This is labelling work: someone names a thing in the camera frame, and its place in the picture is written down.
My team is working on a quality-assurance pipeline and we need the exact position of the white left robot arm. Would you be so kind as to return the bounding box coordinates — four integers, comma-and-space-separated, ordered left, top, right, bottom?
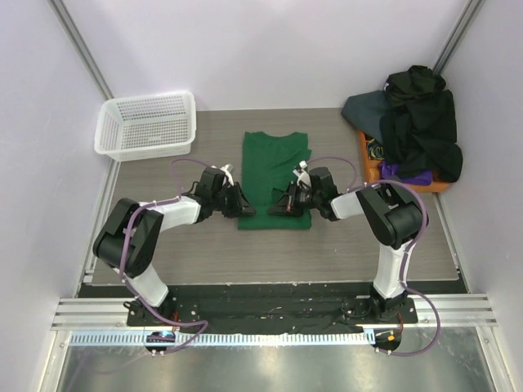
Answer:
92, 165, 256, 326

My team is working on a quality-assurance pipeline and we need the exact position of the patterned cloth in tray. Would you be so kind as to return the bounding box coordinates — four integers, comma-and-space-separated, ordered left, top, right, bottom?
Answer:
365, 138, 385, 161

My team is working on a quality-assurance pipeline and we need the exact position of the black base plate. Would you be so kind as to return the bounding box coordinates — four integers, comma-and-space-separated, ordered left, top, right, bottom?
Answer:
77, 280, 419, 335

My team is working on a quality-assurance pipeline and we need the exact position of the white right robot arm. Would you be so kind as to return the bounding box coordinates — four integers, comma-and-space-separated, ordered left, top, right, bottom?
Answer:
268, 163, 428, 323

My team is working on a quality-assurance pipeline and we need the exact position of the green t shirt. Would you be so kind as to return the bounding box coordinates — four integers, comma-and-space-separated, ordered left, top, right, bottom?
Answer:
238, 131, 311, 230

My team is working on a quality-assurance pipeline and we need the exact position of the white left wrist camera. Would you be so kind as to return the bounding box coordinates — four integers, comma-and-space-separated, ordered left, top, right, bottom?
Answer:
219, 163, 235, 188

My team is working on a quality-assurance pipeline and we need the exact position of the dark teal t shirt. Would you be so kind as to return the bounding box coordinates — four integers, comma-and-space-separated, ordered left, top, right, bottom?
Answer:
341, 91, 391, 144

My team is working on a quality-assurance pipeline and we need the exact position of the black t shirt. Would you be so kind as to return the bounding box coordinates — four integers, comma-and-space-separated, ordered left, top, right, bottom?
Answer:
380, 65, 463, 183

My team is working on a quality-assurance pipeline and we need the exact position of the purple t shirt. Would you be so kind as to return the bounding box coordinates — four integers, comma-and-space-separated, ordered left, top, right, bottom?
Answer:
378, 161, 433, 186

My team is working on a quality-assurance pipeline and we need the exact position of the orange tray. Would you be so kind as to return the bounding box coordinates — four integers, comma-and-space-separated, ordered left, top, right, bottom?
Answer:
356, 130, 452, 193

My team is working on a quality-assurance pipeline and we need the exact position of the white plastic basket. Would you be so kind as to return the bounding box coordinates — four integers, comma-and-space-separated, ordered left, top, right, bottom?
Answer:
94, 91, 197, 163

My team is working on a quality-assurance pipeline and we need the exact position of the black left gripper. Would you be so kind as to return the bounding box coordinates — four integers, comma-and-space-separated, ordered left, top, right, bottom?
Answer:
212, 181, 255, 218

